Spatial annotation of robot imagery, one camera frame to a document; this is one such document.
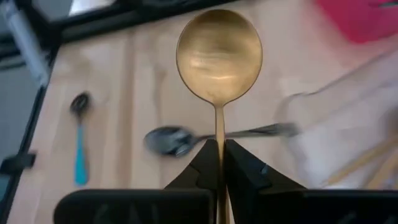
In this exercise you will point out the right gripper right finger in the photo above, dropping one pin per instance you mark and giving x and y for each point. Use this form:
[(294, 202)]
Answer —
[(248, 174)]

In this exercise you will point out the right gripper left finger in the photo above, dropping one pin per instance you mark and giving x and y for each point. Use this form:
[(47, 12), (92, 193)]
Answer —
[(199, 174)]

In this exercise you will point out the clear plastic bin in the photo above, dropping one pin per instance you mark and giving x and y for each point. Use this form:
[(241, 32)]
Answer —
[(342, 109)]

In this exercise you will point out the red plastic bin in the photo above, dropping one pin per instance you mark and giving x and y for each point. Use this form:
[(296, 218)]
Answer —
[(357, 18)]

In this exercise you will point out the grey metal bar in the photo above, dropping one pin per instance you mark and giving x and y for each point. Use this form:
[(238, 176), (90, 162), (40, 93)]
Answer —
[(25, 43)]

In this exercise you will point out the glossy dark metal spoon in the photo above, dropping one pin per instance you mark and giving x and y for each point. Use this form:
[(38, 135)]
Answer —
[(168, 141)]

